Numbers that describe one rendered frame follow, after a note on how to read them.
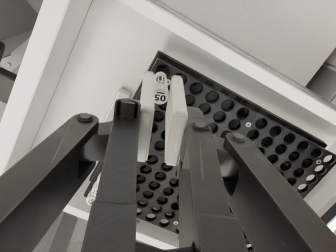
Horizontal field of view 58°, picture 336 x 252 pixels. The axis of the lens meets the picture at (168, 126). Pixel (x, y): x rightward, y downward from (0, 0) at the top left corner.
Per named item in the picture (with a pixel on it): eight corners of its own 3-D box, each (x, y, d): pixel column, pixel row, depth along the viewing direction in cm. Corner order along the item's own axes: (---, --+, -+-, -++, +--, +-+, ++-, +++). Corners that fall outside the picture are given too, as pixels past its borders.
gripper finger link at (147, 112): (146, 163, 16) (132, 162, 16) (149, 111, 22) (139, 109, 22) (154, 111, 15) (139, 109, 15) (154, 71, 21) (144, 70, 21)
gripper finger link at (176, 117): (173, 114, 15) (188, 116, 15) (171, 74, 21) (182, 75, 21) (164, 165, 16) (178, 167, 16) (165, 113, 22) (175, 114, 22)
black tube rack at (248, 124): (94, 164, 40) (83, 196, 34) (158, 44, 33) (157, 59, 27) (234, 224, 45) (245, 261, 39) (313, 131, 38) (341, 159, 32)
